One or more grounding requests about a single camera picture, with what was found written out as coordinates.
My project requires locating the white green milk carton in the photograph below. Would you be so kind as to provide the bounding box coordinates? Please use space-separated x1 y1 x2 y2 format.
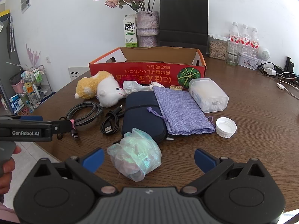
123 14 138 47

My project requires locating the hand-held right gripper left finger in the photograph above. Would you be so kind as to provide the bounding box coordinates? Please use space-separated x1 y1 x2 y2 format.
33 148 118 195

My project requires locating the clear glass cup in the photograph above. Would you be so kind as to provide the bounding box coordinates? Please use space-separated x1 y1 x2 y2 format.
226 41 243 66

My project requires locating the clear cotton swab box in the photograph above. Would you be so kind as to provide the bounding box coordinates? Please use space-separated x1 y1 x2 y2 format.
188 78 229 113

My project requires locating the grey cabinet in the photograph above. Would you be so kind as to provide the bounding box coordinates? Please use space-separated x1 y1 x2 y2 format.
0 0 22 112

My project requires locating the floral tin box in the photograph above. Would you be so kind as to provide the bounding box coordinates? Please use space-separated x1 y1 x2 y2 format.
238 52 261 70

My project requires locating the white round speaker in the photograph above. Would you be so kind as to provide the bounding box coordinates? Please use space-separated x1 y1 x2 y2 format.
257 47 271 61

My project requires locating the black upright device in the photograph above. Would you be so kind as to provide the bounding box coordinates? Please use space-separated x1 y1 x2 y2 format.
285 56 296 71

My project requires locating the purple stone vase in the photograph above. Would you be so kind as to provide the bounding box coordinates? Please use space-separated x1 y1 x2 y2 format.
135 11 159 47

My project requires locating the yellow white plush toy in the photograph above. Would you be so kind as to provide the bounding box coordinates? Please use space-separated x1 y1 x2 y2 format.
74 71 127 108

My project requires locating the orange red cardboard box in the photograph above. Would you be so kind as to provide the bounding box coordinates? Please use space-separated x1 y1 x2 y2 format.
88 47 207 91

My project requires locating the purple drawstring pouch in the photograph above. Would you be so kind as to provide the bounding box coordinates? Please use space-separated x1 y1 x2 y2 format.
147 85 216 136

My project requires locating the crumpled white tissue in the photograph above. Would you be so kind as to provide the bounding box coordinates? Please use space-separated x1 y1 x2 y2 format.
122 80 156 98

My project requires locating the clear seed container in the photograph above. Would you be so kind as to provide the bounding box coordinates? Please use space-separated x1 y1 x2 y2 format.
208 34 230 60

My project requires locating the white ribbed bottle cap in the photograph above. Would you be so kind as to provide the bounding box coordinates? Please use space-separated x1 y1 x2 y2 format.
215 117 237 139

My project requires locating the white charging cable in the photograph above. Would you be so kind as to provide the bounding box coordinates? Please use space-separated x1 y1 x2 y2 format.
276 80 299 98

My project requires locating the wire storage cart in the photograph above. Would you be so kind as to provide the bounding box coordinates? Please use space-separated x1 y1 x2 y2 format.
6 62 54 115

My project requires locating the navy blue zip pouch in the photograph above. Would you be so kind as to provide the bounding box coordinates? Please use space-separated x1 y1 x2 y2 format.
121 91 174 143

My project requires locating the person's pink clothing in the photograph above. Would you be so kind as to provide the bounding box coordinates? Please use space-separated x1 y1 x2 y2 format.
0 202 20 224

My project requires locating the pink wall decal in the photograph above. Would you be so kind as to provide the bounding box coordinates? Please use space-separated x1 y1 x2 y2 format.
25 43 41 68

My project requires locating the grey braided charging cable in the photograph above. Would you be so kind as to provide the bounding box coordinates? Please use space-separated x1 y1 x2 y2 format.
58 101 103 140

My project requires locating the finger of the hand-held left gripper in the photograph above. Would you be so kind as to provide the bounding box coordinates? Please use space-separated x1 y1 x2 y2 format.
51 120 72 136
16 115 45 122

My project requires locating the black paper bag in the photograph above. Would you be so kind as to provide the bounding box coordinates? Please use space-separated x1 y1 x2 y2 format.
159 0 209 55

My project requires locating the black USB cable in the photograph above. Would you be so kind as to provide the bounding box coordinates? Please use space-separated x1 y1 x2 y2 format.
100 105 125 136

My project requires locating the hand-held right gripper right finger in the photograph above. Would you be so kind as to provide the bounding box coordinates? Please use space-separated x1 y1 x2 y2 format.
181 148 268 195

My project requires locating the person's left hand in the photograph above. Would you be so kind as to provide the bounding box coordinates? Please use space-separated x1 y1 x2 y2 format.
0 146 22 195

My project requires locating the iridescent plastic bag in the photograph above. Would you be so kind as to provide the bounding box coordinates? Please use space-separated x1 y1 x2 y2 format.
107 128 162 182

